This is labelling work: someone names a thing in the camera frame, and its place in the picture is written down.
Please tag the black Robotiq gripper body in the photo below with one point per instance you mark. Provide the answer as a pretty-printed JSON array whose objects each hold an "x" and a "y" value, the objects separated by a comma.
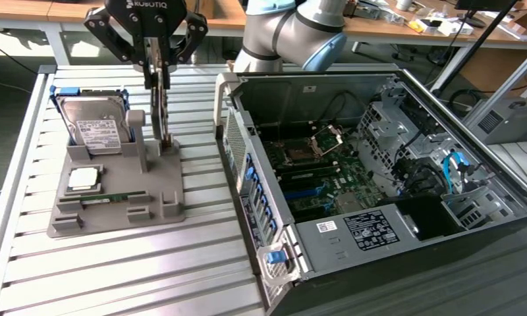
[{"x": 147, "y": 16}]

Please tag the graphics card with metal bracket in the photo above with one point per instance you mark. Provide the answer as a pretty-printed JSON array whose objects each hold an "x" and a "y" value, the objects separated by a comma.
[{"x": 161, "y": 115}]

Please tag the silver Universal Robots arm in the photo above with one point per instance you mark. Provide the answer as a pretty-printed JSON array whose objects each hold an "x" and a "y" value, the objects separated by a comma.
[{"x": 290, "y": 29}]

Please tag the wooden desk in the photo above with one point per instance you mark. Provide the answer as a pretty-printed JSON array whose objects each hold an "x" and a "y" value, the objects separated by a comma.
[{"x": 26, "y": 11}]

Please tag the hard disk in blue caddy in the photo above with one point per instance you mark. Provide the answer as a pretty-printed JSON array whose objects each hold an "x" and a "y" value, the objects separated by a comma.
[{"x": 93, "y": 121}]

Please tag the open PC case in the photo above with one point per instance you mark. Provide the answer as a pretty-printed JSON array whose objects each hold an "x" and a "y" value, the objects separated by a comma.
[{"x": 290, "y": 95}]

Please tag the CPU socket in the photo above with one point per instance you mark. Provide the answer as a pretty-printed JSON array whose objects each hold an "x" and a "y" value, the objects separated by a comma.
[{"x": 297, "y": 153}]

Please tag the grey parts rack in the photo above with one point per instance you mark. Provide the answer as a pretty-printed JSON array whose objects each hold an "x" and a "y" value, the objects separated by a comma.
[{"x": 123, "y": 177}]

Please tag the metal socket cover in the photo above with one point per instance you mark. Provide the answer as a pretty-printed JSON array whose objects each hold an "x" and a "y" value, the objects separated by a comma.
[{"x": 330, "y": 140}]

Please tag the silver CPU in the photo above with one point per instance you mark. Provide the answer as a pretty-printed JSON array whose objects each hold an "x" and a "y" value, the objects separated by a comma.
[{"x": 85, "y": 179}]

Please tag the white mug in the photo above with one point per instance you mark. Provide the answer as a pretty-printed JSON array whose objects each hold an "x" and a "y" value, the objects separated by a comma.
[{"x": 406, "y": 4}]

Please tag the green RAM stick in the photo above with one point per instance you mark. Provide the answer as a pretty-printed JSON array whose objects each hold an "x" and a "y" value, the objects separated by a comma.
[{"x": 107, "y": 198}]

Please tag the perforated metal disk bay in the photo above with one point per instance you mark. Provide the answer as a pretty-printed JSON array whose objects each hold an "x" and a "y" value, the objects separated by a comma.
[{"x": 378, "y": 125}]

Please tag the RAM stick with white label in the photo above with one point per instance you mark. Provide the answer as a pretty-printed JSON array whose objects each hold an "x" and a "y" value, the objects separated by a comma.
[{"x": 310, "y": 175}]

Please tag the white black yellow device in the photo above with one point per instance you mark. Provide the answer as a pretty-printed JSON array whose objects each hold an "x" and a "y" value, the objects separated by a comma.
[{"x": 427, "y": 25}]

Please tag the blue expansion slot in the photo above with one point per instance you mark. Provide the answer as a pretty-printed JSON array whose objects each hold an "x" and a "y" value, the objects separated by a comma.
[{"x": 304, "y": 193}]

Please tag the green Dell motherboard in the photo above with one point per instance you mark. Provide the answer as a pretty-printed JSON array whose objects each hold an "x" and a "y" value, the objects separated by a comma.
[{"x": 356, "y": 171}]

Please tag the small white box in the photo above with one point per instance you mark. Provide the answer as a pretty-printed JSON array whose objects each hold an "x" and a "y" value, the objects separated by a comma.
[{"x": 460, "y": 29}]

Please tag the silver chipset heatsink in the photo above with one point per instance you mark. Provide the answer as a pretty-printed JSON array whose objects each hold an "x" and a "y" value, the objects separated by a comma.
[{"x": 349, "y": 202}]

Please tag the black monitor stand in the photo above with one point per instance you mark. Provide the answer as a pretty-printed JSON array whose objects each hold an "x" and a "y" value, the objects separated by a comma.
[{"x": 472, "y": 18}]

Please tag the black tripod pole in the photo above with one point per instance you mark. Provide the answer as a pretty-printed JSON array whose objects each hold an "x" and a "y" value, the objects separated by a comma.
[{"x": 475, "y": 49}]

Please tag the clear card retainer blue tab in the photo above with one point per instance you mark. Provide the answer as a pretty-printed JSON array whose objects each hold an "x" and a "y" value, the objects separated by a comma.
[{"x": 274, "y": 257}]

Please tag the silver power supply unit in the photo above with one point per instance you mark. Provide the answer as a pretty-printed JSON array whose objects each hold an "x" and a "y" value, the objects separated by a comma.
[{"x": 325, "y": 243}]

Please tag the grey computer tower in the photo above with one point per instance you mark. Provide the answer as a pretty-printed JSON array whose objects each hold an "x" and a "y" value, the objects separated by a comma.
[{"x": 511, "y": 121}]

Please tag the grey disk bay carrier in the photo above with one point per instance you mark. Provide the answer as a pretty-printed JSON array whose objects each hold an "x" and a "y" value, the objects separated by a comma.
[{"x": 471, "y": 207}]

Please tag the white case wall sticker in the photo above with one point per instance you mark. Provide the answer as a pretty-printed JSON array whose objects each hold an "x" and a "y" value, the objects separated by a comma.
[{"x": 309, "y": 89}]

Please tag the aluminium profile frame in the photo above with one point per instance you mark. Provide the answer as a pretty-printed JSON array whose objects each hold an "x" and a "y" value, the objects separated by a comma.
[{"x": 516, "y": 77}]

